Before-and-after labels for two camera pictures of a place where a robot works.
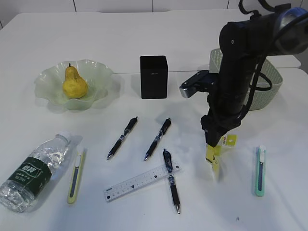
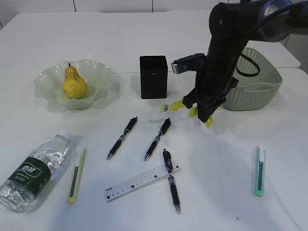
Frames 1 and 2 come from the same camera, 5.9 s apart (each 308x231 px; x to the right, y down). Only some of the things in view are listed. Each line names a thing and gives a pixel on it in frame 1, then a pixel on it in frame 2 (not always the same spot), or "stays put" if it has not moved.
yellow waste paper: x=212 y=153 → x=178 y=106
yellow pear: x=74 y=85 stays put
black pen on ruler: x=169 y=165 stays put
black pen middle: x=163 y=131 stays put
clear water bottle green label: x=19 y=191 stays put
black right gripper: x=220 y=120 → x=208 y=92
